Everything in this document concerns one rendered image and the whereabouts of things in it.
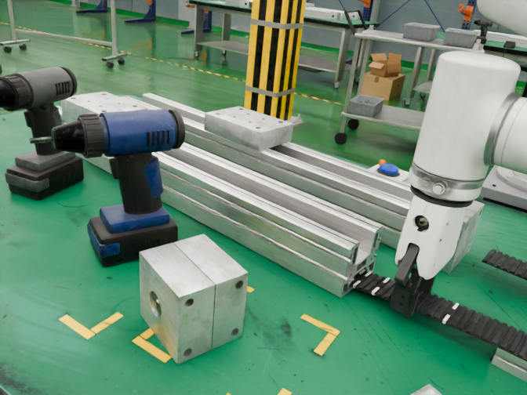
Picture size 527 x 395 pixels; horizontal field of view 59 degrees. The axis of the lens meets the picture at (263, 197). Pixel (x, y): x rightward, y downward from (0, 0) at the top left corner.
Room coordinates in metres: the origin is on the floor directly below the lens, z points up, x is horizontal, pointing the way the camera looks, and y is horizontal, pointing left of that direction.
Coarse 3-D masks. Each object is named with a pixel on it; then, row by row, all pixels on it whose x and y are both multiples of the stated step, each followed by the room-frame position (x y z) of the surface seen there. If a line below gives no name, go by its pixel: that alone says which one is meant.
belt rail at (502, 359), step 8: (496, 352) 0.44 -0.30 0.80; (504, 352) 0.44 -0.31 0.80; (496, 360) 0.44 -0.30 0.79; (504, 360) 0.44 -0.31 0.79; (512, 360) 0.43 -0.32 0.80; (520, 360) 0.43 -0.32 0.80; (504, 368) 0.43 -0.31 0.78; (512, 368) 0.43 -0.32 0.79; (520, 368) 0.43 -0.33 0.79; (520, 376) 0.42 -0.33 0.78
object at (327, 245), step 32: (96, 160) 0.91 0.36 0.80; (160, 160) 0.78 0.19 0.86; (192, 160) 0.84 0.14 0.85; (224, 160) 0.81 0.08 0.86; (192, 192) 0.73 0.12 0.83; (224, 192) 0.68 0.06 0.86; (256, 192) 0.74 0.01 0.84; (288, 192) 0.70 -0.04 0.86; (224, 224) 0.68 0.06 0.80; (256, 224) 0.64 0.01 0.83; (288, 224) 0.60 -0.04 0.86; (320, 224) 0.60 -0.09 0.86; (352, 224) 0.62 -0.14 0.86; (288, 256) 0.60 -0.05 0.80; (320, 256) 0.57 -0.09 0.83; (352, 256) 0.55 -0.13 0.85
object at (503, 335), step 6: (504, 324) 0.48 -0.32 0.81; (498, 330) 0.47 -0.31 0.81; (504, 330) 0.47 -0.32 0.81; (510, 330) 0.47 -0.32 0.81; (516, 330) 0.47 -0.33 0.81; (492, 336) 0.46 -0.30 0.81; (498, 336) 0.45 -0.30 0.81; (504, 336) 0.46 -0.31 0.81; (510, 336) 0.46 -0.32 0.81; (492, 342) 0.44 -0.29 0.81; (498, 342) 0.45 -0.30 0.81; (504, 342) 0.44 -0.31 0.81; (510, 342) 0.45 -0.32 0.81; (504, 348) 0.44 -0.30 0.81
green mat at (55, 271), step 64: (0, 128) 1.09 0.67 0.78; (0, 192) 0.75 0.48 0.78; (64, 192) 0.78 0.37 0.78; (0, 256) 0.55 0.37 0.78; (64, 256) 0.57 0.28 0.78; (256, 256) 0.63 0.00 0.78; (384, 256) 0.67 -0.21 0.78; (0, 320) 0.43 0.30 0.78; (128, 320) 0.45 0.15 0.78; (256, 320) 0.48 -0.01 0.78; (320, 320) 0.49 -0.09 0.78; (384, 320) 0.51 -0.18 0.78; (512, 320) 0.54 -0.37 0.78; (0, 384) 0.34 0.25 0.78; (64, 384) 0.35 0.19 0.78; (128, 384) 0.35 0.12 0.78; (192, 384) 0.36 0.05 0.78; (256, 384) 0.37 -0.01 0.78; (320, 384) 0.38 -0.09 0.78; (384, 384) 0.39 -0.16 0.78; (448, 384) 0.40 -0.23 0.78; (512, 384) 0.41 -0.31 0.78
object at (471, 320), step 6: (468, 312) 0.50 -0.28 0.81; (474, 312) 0.50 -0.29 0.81; (468, 318) 0.49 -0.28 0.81; (474, 318) 0.49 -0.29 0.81; (480, 318) 0.49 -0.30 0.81; (462, 324) 0.47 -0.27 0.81; (468, 324) 0.48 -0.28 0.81; (474, 324) 0.47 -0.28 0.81; (462, 330) 0.47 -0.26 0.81; (468, 330) 0.46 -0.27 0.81; (474, 330) 0.47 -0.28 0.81
